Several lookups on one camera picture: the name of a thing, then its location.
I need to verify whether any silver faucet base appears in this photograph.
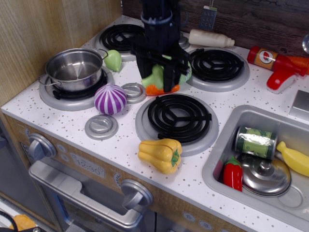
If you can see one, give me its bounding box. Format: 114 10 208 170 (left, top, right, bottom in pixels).
289 90 309 121

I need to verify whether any purple striped toy onion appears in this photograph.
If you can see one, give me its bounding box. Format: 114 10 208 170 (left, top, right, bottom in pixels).
94 84 127 115

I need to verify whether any front right black burner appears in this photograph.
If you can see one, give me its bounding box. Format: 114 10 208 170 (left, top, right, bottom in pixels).
135 94 219 157

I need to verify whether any back left black burner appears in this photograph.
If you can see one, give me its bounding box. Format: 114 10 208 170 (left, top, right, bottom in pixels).
95 24 144 62

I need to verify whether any black cable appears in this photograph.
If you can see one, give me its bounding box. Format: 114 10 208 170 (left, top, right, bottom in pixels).
0 210 19 230

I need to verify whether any green toy can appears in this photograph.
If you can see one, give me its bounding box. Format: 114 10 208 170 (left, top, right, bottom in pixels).
234 126 278 160

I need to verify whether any silver stovetop knob front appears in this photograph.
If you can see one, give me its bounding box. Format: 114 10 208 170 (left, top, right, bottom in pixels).
84 115 118 140

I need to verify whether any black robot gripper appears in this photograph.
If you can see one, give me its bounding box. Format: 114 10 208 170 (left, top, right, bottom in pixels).
131 20 190 92

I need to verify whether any right silver oven knob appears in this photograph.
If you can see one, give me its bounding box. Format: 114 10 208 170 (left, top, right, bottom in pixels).
121 179 153 210

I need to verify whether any hanging silver utensil right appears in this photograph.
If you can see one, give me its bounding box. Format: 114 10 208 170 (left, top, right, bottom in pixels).
302 34 309 54

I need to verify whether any red toy ketchup bottle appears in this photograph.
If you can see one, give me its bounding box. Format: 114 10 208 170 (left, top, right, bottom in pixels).
247 46 307 76

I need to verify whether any yellow toy bell pepper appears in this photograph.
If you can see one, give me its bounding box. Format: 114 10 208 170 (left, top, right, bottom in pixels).
138 138 183 174

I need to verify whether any green toy broccoli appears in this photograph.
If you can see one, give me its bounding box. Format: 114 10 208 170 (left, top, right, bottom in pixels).
141 65 164 89

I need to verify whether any back right black burner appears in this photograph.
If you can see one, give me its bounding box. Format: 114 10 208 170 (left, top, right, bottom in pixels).
187 47 250 92

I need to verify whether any light green toy pear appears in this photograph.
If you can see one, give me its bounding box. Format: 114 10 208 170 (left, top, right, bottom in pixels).
103 50 122 72

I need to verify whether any red toy chili pepper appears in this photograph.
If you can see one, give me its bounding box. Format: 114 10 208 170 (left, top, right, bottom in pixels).
223 156 243 192

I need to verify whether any silver oven door handle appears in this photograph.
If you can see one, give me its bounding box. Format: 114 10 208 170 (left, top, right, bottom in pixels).
29 161 143 232

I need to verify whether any silver toy sink basin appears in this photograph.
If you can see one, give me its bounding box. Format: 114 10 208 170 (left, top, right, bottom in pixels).
202 105 309 232

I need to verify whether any yellow toy banana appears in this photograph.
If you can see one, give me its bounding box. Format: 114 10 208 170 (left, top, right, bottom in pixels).
276 142 309 176

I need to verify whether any orange toy carrot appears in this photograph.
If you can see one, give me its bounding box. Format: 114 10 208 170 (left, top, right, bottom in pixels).
145 85 180 96

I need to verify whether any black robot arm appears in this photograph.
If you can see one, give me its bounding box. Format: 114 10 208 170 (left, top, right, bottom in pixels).
131 0 190 93

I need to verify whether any steel pot lid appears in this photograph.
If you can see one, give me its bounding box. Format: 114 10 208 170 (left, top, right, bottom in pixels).
238 154 292 197

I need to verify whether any cream toy bottle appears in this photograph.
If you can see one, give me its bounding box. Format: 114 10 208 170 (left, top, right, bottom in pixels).
188 29 235 48

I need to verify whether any orange toy behind ketchup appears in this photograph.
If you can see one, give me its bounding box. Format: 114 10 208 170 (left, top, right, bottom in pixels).
287 56 309 74

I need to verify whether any yellow toy on floor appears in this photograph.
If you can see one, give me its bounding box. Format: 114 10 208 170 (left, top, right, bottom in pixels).
13 215 36 232

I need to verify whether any silver stovetop knob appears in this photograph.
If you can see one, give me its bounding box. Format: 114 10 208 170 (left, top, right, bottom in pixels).
178 32 190 50
84 115 118 140
121 83 147 104

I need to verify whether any black burner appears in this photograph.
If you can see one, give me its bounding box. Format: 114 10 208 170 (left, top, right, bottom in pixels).
95 24 144 62
187 47 250 92
39 67 114 111
135 94 219 157

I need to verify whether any small steel pot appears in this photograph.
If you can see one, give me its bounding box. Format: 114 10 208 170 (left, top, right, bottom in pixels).
38 48 108 92

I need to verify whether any silver oven knob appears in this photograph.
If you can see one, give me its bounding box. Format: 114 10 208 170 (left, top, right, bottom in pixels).
28 133 57 161
121 179 153 210

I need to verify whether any green toy cabbage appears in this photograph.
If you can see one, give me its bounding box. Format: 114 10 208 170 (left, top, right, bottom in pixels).
161 55 192 85

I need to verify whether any silver stovetop knob back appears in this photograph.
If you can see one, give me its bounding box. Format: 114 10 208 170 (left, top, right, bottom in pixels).
178 32 190 50

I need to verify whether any silver stovetop knob middle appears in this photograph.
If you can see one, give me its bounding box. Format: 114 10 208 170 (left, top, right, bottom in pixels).
121 83 147 104

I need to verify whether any front left black burner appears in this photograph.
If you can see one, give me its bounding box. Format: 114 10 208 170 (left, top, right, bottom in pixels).
39 67 114 111

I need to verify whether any left silver oven knob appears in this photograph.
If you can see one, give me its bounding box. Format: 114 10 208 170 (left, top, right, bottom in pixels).
28 133 57 161

